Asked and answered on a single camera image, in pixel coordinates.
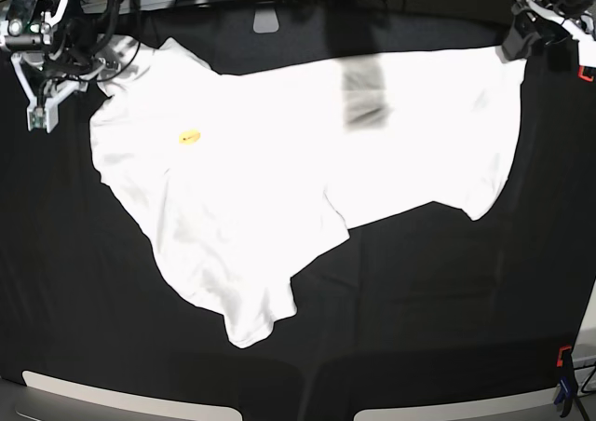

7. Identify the red blue clamp near right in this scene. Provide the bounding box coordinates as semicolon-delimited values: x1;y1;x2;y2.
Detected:
554;346;578;418

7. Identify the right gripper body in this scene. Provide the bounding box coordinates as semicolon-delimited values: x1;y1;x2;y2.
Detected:
69;38;140;83

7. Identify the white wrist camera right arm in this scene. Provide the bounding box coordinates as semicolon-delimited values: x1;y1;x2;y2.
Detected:
10;53;88;133

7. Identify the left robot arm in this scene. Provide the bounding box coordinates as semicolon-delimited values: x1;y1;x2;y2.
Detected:
501;0;595;68

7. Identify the red clamp far right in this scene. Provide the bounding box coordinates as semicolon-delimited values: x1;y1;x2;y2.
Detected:
577;65;595;83

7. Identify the white printed t-shirt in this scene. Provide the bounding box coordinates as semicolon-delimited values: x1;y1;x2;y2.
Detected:
89;36;526;348

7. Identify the grey camera stand foot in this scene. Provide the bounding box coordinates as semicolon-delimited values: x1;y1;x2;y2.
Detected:
252;7;279;34

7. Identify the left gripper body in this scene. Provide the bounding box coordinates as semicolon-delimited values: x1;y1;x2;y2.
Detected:
501;13;566;61

